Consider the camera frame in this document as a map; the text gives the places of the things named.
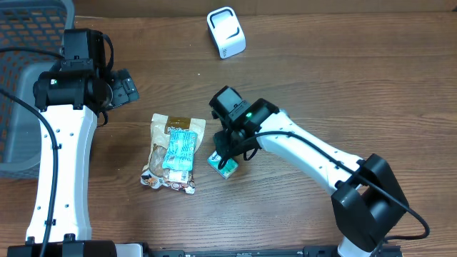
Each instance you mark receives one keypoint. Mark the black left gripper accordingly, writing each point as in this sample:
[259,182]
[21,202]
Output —
[123,87]

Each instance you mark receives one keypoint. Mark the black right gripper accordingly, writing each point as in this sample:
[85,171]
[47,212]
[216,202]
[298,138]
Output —
[235,151]

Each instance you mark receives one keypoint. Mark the teal tissue pack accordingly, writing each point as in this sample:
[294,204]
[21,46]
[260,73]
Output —
[229,168]

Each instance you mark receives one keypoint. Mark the teal wafer packet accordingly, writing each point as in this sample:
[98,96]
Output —
[180,152]

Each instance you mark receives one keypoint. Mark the brown snack bag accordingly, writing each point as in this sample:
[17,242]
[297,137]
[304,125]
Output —
[153,175]

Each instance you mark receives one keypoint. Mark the green lidded jar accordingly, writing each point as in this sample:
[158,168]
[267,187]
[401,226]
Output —
[222,142]

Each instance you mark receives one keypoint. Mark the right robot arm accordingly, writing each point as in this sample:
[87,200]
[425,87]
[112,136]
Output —
[366,197]

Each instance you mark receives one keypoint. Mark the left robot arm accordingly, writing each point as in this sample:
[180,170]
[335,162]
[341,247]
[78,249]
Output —
[69,98]

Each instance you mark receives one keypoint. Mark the white barcode scanner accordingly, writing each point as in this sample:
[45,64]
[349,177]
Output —
[226,32]

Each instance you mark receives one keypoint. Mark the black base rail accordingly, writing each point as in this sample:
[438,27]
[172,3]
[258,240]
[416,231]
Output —
[307,251]

